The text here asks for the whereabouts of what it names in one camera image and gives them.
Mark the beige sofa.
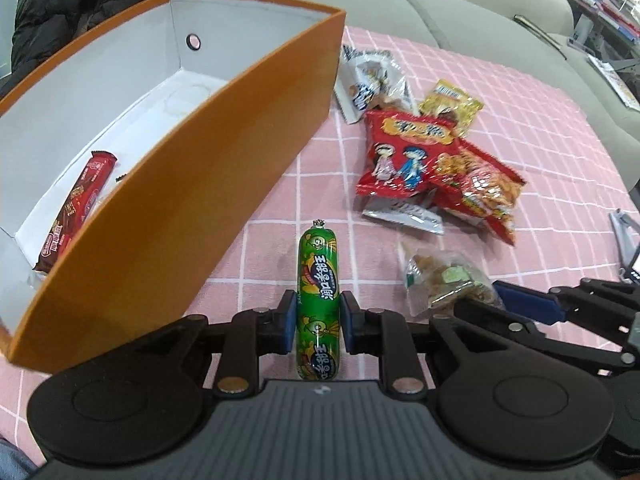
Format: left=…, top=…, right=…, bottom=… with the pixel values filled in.
left=192, top=0, right=640, bottom=191

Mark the yellow snack packet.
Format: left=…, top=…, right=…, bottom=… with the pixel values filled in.
left=418, top=79, right=484, bottom=136

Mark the green sausage stick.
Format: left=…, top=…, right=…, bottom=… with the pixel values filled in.
left=295, top=219, right=341, bottom=382

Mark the red chocolate bar wrapper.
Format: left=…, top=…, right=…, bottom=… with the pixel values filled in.
left=34, top=151, right=117, bottom=274

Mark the red Mimi stick snack bag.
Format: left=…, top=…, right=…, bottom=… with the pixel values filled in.
left=434, top=139, right=526, bottom=246

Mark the white gluten snack packet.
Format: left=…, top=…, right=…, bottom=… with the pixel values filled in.
left=362, top=195, right=444, bottom=235

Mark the pink checkered tablecloth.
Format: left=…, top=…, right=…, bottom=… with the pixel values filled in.
left=0, top=25, right=639, bottom=461

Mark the smartphone on stand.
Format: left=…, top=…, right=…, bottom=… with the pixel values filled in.
left=620, top=245, right=640, bottom=285

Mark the book on sofa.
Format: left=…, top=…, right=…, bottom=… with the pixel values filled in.
left=513, top=14, right=568, bottom=61

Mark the magazine on sofa arm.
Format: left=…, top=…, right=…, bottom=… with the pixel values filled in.
left=587, top=54, right=640, bottom=112

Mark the white phone stand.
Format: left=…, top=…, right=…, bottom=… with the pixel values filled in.
left=608, top=209, right=639, bottom=255

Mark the white blue snack bag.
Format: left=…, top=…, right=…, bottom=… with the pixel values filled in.
left=334, top=44, right=419, bottom=125

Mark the orange cardboard box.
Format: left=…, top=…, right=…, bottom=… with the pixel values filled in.
left=1, top=0, right=346, bottom=374

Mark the red cartoon snack bag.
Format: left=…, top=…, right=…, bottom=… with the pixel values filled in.
left=356, top=110, right=461, bottom=198

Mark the clear bag of green snacks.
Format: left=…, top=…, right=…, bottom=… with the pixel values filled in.
left=400, top=243, right=504, bottom=321

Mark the cluttered side shelf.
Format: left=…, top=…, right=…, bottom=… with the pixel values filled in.
left=568, top=0, right=639, bottom=61

